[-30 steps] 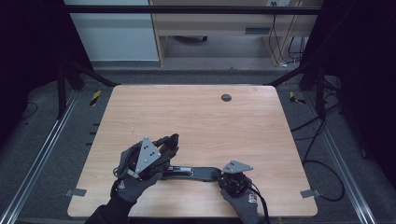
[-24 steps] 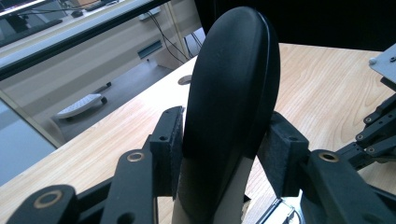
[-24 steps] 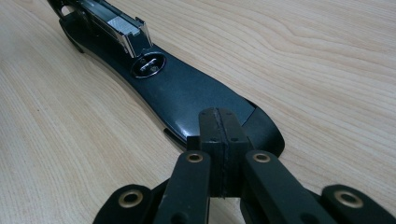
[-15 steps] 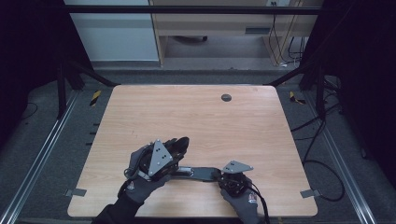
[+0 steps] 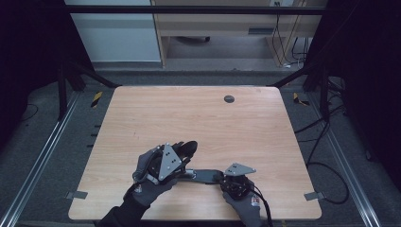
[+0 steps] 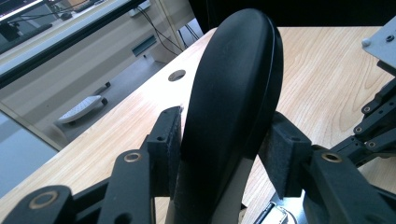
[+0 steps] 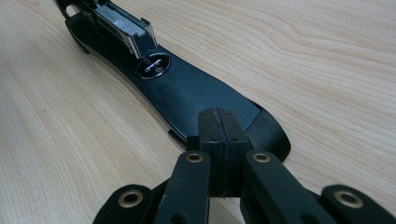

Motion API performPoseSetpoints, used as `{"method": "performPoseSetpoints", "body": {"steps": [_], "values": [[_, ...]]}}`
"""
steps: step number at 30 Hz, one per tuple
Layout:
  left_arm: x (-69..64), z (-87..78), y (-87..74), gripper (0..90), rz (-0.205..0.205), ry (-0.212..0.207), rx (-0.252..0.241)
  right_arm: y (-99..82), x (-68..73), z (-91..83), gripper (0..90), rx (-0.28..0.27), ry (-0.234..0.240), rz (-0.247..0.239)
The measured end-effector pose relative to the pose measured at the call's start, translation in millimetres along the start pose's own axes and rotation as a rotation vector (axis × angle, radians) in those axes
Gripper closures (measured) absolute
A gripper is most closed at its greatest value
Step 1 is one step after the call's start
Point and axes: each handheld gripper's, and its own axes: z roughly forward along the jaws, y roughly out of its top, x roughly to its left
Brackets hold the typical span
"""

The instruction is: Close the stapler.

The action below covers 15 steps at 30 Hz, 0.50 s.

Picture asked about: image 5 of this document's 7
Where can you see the aluminium floor rail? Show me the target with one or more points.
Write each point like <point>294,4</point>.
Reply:
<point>41,157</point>
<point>346,170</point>

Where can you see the black stapler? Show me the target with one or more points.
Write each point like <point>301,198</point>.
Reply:
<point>201,176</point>

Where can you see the black horizontal frame bar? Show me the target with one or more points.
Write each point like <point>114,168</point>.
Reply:
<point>189,9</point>

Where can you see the yellow black striped tape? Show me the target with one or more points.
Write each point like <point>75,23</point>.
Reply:
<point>298,99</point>
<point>96,99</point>

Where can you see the white cabinet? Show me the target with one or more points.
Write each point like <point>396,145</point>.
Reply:
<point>116,38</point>

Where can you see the dark curtain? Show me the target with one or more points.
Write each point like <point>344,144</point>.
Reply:
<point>365,63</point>
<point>28,47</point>

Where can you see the black frame strut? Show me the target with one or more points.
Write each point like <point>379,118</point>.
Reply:
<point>324,91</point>
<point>63,91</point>

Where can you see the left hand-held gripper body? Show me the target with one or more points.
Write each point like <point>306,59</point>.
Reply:
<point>168,160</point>

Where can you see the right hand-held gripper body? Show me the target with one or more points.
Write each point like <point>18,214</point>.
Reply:
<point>238,184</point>

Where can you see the light wooden desk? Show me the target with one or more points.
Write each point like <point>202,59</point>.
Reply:
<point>217,25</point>

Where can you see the grey tape tab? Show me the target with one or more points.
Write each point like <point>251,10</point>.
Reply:
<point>314,196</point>
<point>76,195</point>

